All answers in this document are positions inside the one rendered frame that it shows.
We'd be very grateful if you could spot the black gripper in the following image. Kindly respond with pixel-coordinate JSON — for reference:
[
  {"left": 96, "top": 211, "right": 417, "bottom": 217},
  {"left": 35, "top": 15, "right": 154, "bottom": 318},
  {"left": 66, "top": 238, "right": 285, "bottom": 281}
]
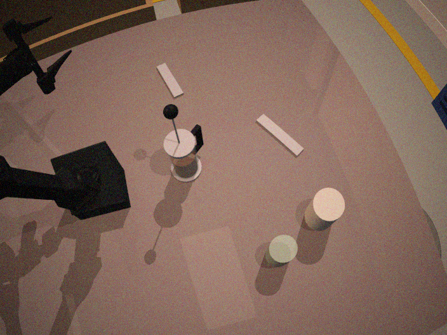
[{"left": 0, "top": 16, "right": 72, "bottom": 94}]

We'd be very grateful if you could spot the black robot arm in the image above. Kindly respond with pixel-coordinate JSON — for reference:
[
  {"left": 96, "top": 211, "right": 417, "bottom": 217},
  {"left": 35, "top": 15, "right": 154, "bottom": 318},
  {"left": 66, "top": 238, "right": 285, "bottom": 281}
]
[{"left": 0, "top": 155, "right": 102, "bottom": 212}]

